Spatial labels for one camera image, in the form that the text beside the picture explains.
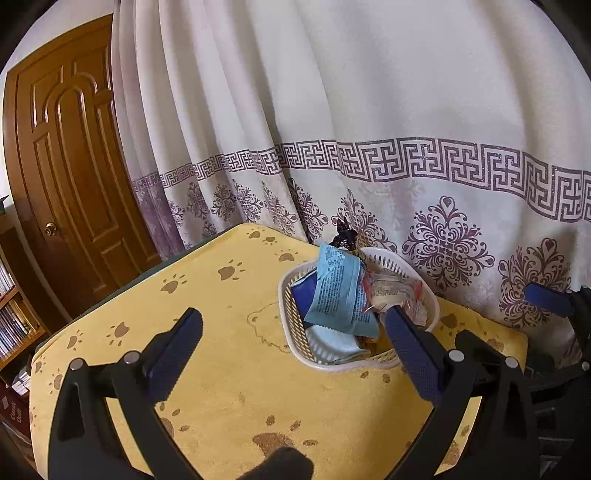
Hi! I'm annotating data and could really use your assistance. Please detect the rows of shelved books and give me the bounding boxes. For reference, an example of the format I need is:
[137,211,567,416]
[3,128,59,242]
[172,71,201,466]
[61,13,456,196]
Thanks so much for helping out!
[0,258,35,361]

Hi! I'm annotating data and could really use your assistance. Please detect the dark purple candy wrapper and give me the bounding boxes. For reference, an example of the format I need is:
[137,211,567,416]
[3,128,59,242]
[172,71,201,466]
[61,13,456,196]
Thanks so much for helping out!
[331,218,360,252]

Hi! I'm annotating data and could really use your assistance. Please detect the dark red cardboard box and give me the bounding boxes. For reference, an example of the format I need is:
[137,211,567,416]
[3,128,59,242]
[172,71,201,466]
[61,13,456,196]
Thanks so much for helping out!
[0,378,33,453]

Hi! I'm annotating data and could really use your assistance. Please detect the yellow paw print mat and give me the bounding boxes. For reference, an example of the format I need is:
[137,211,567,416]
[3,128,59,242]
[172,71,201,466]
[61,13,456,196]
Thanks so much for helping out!
[28,224,529,480]

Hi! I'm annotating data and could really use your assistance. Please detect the white pastry packet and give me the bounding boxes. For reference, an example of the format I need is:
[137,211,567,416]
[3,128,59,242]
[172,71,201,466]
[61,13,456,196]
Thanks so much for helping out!
[367,270,428,326]

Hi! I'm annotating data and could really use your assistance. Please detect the brown wooden door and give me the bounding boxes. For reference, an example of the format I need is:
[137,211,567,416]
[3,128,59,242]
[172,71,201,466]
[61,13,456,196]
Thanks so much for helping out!
[2,14,162,319]

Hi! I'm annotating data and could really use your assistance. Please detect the white plastic basket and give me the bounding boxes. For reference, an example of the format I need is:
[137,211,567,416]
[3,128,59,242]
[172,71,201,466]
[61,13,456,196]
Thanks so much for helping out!
[277,247,439,372]

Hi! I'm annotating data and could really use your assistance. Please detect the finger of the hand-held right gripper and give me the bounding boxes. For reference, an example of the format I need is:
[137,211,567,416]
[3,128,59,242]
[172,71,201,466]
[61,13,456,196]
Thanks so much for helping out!
[455,330,502,367]
[525,281,575,319]

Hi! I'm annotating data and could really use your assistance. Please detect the two-tone blue snack packet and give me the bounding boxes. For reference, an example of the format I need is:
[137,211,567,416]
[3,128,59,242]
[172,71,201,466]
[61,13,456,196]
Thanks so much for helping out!
[290,272,370,365]

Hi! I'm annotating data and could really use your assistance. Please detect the wooden bookshelf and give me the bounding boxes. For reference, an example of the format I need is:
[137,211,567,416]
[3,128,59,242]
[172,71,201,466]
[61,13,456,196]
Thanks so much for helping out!
[0,222,51,370]

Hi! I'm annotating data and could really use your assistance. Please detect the white purple patterned curtain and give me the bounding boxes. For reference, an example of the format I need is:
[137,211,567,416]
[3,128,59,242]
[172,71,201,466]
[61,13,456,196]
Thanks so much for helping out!
[111,0,591,365]

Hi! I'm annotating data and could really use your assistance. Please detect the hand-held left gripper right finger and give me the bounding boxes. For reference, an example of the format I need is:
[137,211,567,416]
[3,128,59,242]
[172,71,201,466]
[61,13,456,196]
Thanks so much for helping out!
[383,305,541,480]

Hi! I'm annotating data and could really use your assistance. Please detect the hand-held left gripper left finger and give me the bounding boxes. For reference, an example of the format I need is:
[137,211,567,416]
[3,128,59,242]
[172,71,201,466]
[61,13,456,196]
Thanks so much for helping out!
[48,307,204,480]

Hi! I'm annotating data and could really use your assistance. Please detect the light blue snack packet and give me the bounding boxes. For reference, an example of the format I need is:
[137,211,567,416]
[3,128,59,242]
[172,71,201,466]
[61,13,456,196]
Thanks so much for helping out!
[302,244,379,334]

